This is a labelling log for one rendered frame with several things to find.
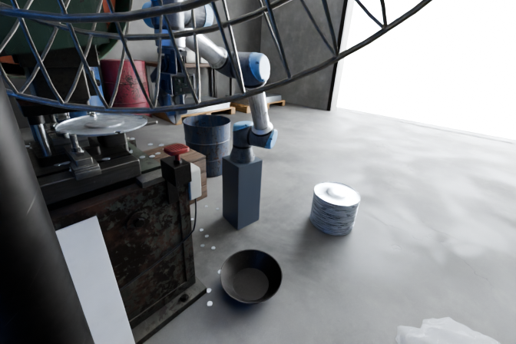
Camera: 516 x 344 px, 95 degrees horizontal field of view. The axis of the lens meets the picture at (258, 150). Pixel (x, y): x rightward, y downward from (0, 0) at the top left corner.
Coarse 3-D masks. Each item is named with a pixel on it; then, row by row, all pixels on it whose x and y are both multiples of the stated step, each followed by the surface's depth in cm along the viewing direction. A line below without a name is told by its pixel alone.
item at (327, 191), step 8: (320, 184) 165; (328, 184) 165; (336, 184) 166; (344, 184) 166; (320, 192) 155; (328, 192) 155; (336, 192) 155; (344, 192) 156; (352, 192) 157; (328, 200) 147; (336, 200) 147; (344, 200) 147; (352, 200) 148
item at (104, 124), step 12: (72, 120) 91; (84, 120) 92; (96, 120) 91; (108, 120) 91; (120, 120) 92; (132, 120) 95; (144, 120) 96; (72, 132) 78; (84, 132) 79; (96, 132) 79; (108, 132) 80; (120, 132) 81
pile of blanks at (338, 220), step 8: (320, 200) 149; (312, 208) 161; (320, 208) 150; (328, 208) 146; (336, 208) 143; (344, 208) 144; (352, 208) 144; (312, 216) 161; (320, 216) 152; (328, 216) 148; (336, 216) 147; (344, 216) 145; (352, 216) 149; (320, 224) 153; (328, 224) 149; (336, 224) 148; (344, 224) 148; (352, 224) 153; (328, 232) 152; (336, 232) 151; (344, 232) 151
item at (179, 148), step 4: (176, 144) 78; (180, 144) 79; (184, 144) 79; (164, 148) 75; (168, 148) 75; (172, 148) 75; (176, 148) 75; (180, 148) 75; (184, 148) 76; (188, 148) 77; (164, 152) 75; (168, 152) 73; (172, 152) 73; (176, 152) 73; (180, 152) 75; (184, 152) 76; (176, 156) 77
